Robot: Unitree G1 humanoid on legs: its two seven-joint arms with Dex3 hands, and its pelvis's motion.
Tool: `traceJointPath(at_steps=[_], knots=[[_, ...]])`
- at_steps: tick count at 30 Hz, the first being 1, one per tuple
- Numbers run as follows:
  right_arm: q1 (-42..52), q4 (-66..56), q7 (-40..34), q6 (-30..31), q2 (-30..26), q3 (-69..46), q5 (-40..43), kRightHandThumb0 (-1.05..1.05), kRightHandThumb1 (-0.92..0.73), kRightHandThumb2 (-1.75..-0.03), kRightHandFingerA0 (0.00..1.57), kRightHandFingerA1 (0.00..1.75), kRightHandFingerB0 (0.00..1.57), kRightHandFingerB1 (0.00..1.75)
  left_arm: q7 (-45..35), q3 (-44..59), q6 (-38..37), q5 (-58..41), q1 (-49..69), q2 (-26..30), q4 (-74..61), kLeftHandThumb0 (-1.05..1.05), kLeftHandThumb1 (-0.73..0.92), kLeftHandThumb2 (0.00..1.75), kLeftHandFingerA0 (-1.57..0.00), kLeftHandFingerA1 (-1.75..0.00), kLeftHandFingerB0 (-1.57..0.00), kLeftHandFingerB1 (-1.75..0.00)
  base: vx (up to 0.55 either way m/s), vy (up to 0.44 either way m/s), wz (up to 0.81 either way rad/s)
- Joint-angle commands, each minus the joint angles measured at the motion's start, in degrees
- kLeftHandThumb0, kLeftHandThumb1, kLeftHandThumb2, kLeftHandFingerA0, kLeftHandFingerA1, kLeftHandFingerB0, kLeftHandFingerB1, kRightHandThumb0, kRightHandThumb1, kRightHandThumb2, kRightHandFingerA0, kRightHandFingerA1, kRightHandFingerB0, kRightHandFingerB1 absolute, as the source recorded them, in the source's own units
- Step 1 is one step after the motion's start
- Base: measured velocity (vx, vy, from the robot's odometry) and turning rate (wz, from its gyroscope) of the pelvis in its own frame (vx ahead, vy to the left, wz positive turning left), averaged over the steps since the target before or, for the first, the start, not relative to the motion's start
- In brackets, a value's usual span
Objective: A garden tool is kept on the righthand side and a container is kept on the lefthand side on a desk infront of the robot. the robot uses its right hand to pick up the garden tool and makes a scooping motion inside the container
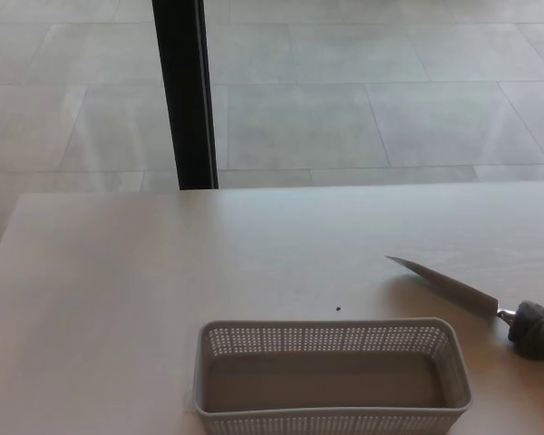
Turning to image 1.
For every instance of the black vertical post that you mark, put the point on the black vertical post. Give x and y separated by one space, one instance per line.
181 90

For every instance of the grey perforated plastic basket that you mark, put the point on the grey perforated plastic basket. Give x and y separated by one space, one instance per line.
317 380

